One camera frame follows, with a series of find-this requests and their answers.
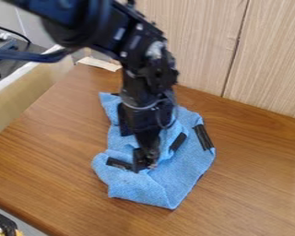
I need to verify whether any yellow and black tool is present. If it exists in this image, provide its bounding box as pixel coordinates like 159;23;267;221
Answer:
0;208;24;236

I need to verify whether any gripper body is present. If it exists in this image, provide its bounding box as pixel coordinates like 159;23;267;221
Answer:
115;95;179;138

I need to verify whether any white paper sheet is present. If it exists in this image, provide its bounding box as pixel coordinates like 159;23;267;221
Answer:
76;56;124;73

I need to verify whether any blue cloth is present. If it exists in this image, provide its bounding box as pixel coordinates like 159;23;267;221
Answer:
89;91;218;211

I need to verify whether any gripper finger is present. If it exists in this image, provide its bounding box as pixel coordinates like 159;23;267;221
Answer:
146;132;163;170
131;134;150;174

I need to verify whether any cardboard box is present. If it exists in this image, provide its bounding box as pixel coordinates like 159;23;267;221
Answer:
0;44;77;142

